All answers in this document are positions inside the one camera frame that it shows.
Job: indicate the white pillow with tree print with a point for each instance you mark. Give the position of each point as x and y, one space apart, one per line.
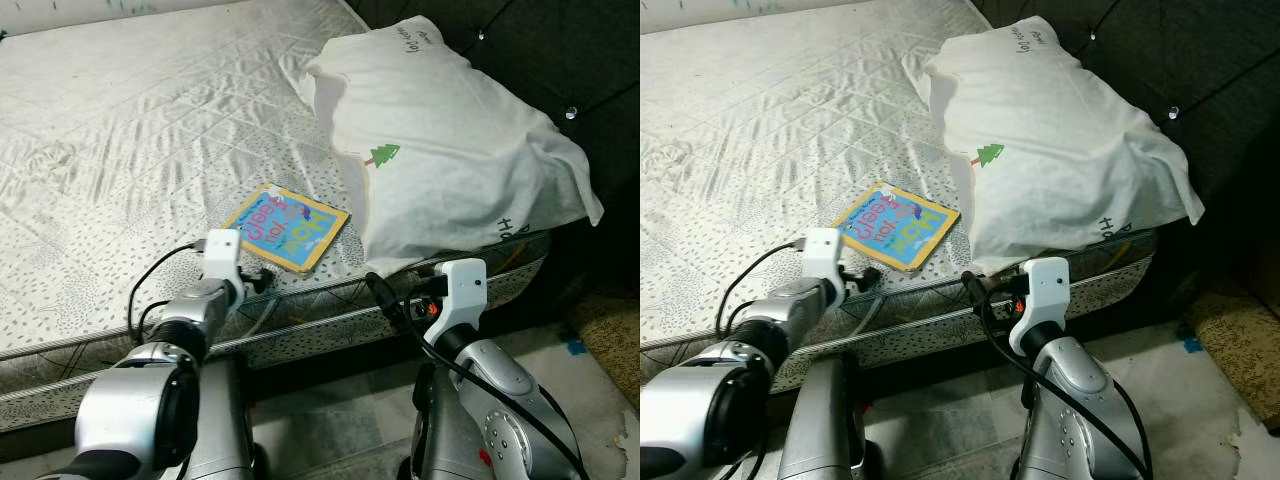
450 150
1070 150

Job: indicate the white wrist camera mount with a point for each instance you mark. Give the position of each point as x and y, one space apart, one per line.
223 255
822 255
462 295
1042 300

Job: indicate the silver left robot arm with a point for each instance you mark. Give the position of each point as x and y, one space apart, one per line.
140 400
720 400

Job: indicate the brown rug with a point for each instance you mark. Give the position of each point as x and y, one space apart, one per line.
1240 350
610 350

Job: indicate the blue tape piece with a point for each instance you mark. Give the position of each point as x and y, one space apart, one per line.
575 347
1190 344

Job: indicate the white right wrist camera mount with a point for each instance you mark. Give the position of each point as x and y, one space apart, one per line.
1042 300
462 295

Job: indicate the white quilted mattress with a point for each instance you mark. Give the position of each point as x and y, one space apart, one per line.
150 150
770 150

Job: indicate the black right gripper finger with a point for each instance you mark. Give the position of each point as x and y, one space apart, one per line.
385 298
975 290

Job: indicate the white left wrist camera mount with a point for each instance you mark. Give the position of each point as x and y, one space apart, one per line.
223 255
822 255

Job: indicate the silver left robot leg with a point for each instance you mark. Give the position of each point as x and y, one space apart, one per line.
825 420
225 420

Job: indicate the blue children's board book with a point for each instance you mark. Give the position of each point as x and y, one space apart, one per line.
897 226
288 228

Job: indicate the silver right robot leg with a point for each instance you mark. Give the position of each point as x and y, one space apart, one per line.
1025 440
445 430

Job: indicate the silver robot leg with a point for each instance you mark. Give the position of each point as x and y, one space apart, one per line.
825 420
445 430
1025 440
225 420

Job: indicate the dark bed base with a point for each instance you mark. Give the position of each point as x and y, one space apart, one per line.
920 365
320 365

